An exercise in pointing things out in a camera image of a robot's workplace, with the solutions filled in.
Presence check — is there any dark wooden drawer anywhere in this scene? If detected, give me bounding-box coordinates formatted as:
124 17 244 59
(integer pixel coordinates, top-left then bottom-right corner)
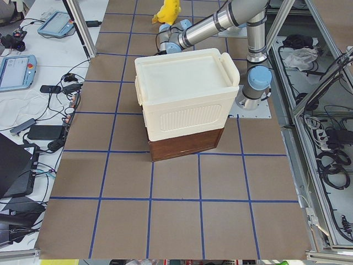
148 128 224 162

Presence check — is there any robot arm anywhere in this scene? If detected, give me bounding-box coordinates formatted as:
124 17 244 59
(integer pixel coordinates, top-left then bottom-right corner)
156 1 272 111

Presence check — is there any cream plastic storage box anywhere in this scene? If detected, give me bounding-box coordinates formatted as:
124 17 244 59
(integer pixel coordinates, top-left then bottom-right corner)
135 48 240 141

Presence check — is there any yellow plush dinosaur toy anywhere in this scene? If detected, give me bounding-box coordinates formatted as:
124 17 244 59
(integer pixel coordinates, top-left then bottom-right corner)
152 0 181 25

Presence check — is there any black power adapter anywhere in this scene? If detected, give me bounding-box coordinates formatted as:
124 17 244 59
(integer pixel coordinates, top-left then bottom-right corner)
27 125 62 140

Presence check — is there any far teach pendant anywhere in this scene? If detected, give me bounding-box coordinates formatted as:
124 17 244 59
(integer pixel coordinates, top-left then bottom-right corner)
37 11 74 39

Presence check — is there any teach pendant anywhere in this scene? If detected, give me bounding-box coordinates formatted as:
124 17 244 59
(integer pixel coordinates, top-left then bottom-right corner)
37 11 74 39
1 55 37 92

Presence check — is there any black laptop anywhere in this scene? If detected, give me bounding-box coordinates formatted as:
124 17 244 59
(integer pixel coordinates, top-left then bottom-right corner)
1 135 39 199

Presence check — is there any near teach pendant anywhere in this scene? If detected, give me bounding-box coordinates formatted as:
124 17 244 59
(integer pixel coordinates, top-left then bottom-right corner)
1 55 37 92

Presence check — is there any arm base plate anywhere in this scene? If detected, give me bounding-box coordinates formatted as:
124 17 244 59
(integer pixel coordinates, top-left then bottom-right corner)
228 85 272 119

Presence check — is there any aluminium frame post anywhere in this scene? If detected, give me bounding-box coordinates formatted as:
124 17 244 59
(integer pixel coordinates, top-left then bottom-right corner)
62 0 97 60

